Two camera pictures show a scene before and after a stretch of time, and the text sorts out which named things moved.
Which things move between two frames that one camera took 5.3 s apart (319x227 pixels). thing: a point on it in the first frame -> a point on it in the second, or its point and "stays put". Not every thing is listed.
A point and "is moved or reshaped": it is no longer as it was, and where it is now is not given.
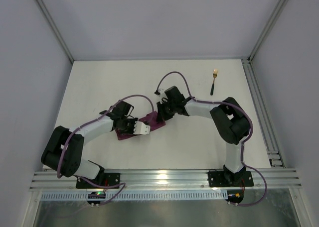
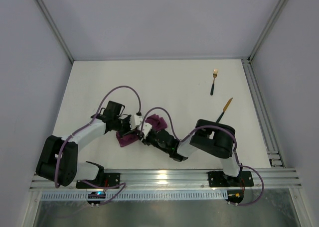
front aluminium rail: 169,180 stays put
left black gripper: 128,127 stays put
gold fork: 215,71 stays put
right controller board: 235,196 stays put
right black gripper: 164,110 -> 148,137
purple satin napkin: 149,121 is moved or reshaped
